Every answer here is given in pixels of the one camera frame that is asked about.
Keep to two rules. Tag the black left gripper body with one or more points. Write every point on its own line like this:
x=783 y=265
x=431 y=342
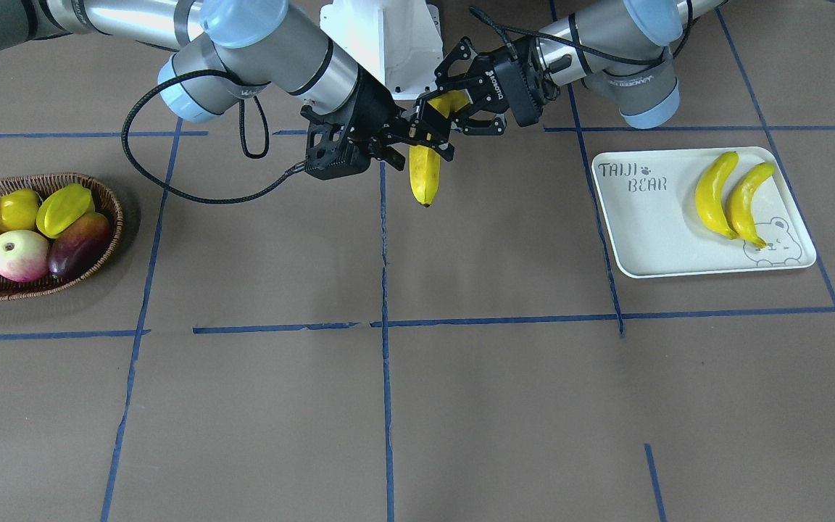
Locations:
x=488 y=81

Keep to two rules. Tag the brown wicker basket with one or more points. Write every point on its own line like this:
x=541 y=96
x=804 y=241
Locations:
x=106 y=201

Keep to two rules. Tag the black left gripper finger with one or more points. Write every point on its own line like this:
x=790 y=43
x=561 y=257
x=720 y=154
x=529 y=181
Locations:
x=463 y=69
x=479 y=122

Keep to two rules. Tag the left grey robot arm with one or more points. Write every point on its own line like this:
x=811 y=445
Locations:
x=623 y=50

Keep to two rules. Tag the yellow green starfruit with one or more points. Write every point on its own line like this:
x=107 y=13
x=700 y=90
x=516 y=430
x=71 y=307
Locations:
x=63 y=208

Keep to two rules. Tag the yellow banana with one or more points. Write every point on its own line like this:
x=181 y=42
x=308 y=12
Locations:
x=709 y=192
x=423 y=163
x=740 y=201

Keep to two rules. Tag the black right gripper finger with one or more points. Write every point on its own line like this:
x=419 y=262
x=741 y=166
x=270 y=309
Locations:
x=426 y=125

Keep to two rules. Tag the pink apple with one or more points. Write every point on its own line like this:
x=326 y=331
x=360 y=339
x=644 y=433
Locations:
x=24 y=255

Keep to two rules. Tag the yellow pear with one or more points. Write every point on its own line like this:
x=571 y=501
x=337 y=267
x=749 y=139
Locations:
x=18 y=210

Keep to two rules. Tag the red purple mango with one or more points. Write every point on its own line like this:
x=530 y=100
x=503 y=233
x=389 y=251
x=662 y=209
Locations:
x=80 y=246

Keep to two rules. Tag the white bear tray plate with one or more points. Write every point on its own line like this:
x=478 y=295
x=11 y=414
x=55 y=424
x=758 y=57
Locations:
x=648 y=201

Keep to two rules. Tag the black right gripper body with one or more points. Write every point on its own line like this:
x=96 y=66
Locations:
x=376 y=106

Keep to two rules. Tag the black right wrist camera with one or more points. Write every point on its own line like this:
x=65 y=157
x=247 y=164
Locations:
x=331 y=153

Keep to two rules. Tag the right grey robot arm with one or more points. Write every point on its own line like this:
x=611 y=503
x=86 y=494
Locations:
x=348 y=69

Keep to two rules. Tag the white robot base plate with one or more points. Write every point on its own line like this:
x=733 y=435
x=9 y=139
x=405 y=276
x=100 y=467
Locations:
x=398 y=42

